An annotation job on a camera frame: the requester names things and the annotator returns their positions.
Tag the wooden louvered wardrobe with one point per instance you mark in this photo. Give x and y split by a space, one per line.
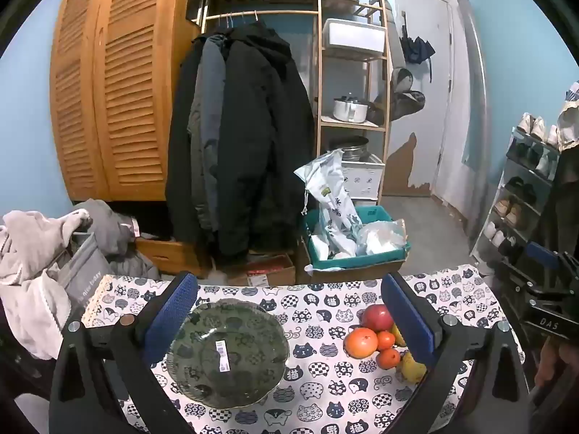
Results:
122 99

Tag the steel pot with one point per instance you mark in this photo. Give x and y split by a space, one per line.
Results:
353 148

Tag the tangerine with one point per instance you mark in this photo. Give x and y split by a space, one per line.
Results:
386 340
389 358

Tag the clear plastic bag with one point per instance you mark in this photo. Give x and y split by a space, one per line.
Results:
382 237

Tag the red apple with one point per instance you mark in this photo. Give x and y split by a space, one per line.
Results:
377 317

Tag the wooden drawer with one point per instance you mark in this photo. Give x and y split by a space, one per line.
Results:
174 255

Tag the black coat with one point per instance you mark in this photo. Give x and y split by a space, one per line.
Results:
262 144

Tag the white patterned drawer box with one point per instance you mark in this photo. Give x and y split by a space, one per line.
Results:
364 178

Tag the yellow-green pear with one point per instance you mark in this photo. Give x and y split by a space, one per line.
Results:
414 369

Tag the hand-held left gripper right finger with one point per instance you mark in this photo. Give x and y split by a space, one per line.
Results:
407 321

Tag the grey hanging bag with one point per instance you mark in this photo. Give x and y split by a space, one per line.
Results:
405 95

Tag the cardboard box with red print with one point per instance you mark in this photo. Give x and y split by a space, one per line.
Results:
267 273

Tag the large orange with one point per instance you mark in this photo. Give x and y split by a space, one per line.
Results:
360 342

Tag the bamboo shelf rack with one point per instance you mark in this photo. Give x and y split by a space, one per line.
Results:
320 99

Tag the dark blue umbrella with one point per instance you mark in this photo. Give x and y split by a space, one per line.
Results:
418 49

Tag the grey jacket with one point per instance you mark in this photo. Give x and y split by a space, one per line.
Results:
209 99

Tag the grey pipe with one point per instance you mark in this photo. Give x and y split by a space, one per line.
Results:
477 99

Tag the grey laundry bag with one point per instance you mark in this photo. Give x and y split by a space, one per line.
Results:
83 271

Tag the white pot with lid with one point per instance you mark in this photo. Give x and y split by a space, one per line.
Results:
350 109

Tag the grey hoodie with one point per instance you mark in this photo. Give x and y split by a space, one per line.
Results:
108 230

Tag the person's right hand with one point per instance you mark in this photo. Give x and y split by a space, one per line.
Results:
552 364

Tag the white lace cloth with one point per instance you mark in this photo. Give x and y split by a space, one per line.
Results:
569 120

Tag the metal shoe rack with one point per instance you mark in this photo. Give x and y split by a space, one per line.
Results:
502 190

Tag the cat print tablecloth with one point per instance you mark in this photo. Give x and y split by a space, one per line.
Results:
325 398

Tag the group of shoes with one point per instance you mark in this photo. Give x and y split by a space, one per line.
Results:
513 208

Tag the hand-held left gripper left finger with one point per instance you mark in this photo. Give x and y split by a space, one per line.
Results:
169 321

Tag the green patterned glass plate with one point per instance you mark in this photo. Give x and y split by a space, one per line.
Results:
226 348

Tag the printed plastic bag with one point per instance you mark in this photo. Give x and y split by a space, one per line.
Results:
332 203

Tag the pale grey door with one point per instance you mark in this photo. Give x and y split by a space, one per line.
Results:
423 122

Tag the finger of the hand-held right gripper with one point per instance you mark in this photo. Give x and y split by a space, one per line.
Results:
542 254
520 280

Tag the yellow lemon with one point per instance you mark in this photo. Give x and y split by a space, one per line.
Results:
398 334

